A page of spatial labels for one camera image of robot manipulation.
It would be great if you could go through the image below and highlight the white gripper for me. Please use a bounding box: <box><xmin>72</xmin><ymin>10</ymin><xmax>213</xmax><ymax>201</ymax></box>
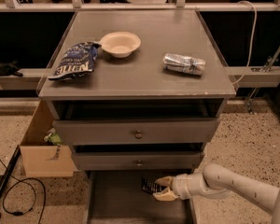
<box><xmin>153</xmin><ymin>174</ymin><xmax>192</xmax><ymax>202</ymax></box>

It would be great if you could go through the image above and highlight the dark chocolate rxbar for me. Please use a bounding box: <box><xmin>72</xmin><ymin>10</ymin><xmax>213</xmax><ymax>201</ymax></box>
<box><xmin>141</xmin><ymin>177</ymin><xmax>165</xmax><ymax>194</ymax></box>

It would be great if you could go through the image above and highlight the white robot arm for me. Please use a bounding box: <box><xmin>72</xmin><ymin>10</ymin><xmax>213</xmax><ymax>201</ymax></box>
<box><xmin>153</xmin><ymin>163</ymin><xmax>280</xmax><ymax>224</ymax></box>

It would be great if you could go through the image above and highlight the grey bottom drawer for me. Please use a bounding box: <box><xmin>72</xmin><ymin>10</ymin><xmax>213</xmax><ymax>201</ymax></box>
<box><xmin>84</xmin><ymin>170</ymin><xmax>196</xmax><ymax>224</ymax></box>

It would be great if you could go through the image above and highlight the grey drawer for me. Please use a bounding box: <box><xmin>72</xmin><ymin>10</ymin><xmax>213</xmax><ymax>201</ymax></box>
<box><xmin>72</xmin><ymin>151</ymin><xmax>204</xmax><ymax>171</ymax></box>
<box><xmin>53</xmin><ymin>119</ymin><xmax>219</xmax><ymax>146</ymax></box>
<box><xmin>84</xmin><ymin>170</ymin><xmax>196</xmax><ymax>224</ymax></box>

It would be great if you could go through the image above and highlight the grey top drawer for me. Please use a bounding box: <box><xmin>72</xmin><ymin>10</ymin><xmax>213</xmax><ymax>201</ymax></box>
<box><xmin>53</xmin><ymin>119</ymin><xmax>219</xmax><ymax>146</ymax></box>

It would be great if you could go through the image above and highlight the grey middle drawer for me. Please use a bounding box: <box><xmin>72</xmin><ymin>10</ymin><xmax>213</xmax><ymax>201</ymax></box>
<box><xmin>72</xmin><ymin>151</ymin><xmax>204</xmax><ymax>171</ymax></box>

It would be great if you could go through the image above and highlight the grey drawer cabinet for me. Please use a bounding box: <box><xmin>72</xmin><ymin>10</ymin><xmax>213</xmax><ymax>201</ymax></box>
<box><xmin>36</xmin><ymin>8</ymin><xmax>237</xmax><ymax>173</ymax></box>

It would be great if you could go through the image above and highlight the green bottle in box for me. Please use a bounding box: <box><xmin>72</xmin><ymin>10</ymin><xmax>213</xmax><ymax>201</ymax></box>
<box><xmin>44</xmin><ymin>128</ymin><xmax>63</xmax><ymax>146</ymax></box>

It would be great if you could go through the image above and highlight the silver foil snack pack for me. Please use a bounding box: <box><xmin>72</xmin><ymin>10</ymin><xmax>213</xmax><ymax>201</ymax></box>
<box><xmin>162</xmin><ymin>53</ymin><xmax>206</xmax><ymax>77</ymax></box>

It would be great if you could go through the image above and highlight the cardboard box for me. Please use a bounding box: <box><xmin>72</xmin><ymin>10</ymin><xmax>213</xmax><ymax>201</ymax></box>
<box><xmin>20</xmin><ymin>102</ymin><xmax>76</xmax><ymax>177</ymax></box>

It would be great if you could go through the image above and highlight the white paper bowl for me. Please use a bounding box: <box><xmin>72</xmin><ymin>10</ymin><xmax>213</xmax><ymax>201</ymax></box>
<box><xmin>100</xmin><ymin>32</ymin><xmax>141</xmax><ymax>58</ymax></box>

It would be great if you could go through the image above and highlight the blue kettle chips bag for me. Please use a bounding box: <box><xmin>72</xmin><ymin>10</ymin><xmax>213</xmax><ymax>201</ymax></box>
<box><xmin>49</xmin><ymin>42</ymin><xmax>101</xmax><ymax>80</ymax></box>

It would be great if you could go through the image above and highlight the black floor bar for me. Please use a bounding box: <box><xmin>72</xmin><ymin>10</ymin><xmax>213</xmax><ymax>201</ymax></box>
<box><xmin>0</xmin><ymin>146</ymin><xmax>20</xmax><ymax>217</ymax></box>

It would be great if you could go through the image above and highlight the black cloth on ledge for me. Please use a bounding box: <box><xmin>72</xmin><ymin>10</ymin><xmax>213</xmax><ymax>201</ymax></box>
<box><xmin>0</xmin><ymin>61</ymin><xmax>23</xmax><ymax>77</ymax></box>

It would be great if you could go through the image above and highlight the metal railing beam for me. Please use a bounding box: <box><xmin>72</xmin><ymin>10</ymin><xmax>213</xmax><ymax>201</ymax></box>
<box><xmin>0</xmin><ymin>0</ymin><xmax>280</xmax><ymax>12</ymax></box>

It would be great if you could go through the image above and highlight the white hanging cable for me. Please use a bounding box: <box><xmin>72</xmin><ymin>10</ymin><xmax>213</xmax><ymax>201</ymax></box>
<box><xmin>231</xmin><ymin>0</ymin><xmax>258</xmax><ymax>86</ymax></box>

